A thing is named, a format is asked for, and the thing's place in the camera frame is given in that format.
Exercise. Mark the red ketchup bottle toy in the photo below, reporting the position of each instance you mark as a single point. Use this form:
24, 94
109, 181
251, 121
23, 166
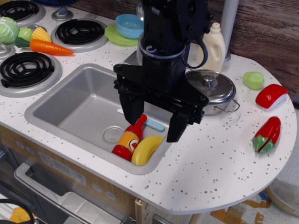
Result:
130, 139

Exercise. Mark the black burner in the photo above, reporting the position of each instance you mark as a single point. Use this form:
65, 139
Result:
19, 9
25, 69
78, 32

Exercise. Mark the light green lettuce toy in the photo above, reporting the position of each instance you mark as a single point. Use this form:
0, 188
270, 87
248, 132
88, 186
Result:
253, 79

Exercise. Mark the back left black burner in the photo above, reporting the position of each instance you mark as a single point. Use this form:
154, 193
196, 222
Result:
19, 9

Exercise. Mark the cream detergent bottle toy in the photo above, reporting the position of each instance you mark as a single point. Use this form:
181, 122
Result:
216, 49

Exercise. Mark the blue plastic bowl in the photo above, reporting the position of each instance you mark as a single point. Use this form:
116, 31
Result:
129, 26

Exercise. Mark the front left black burner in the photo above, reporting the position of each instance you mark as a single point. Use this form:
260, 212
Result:
25, 69

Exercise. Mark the back right black burner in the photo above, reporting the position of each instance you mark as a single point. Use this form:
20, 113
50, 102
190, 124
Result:
78, 32

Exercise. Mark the yellow corn toy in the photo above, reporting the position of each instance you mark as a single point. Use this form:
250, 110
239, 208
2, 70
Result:
40, 34

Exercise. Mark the steel pot lid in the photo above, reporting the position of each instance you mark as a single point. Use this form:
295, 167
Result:
217, 87

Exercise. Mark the green plastic plate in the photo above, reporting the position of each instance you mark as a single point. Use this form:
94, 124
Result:
112, 35

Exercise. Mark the blue handled toy knife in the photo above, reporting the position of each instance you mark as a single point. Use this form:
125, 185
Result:
152, 124

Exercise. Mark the yellow banana toy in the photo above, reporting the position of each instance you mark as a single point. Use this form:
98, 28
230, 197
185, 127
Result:
145, 149

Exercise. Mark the orange carrot toy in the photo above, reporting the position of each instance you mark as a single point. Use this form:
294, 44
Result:
36, 45

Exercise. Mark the small green ball toy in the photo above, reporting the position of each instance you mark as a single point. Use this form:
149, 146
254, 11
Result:
26, 34

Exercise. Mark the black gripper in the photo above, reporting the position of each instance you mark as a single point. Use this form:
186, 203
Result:
160, 82

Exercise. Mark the silver sink basin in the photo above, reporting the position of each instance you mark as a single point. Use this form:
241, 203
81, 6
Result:
83, 109

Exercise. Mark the silver toy faucet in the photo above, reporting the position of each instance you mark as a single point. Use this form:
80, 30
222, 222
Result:
136, 57

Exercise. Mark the red pepper toy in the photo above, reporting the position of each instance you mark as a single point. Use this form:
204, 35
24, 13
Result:
267, 136

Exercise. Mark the small steel pot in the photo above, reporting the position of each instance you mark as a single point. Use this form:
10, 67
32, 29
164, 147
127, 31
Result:
228, 107

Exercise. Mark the white vertical pole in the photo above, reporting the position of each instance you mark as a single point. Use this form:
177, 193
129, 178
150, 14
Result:
227, 23

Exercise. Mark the silver stove knob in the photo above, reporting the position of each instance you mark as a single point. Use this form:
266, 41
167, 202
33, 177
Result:
62, 14

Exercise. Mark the green cabbage toy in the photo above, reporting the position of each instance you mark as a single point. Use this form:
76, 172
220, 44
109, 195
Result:
9, 30

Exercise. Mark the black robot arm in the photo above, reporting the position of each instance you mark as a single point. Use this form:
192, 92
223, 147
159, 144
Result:
169, 28

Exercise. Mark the red white sushi toy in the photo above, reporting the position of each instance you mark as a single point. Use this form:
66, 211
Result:
271, 96

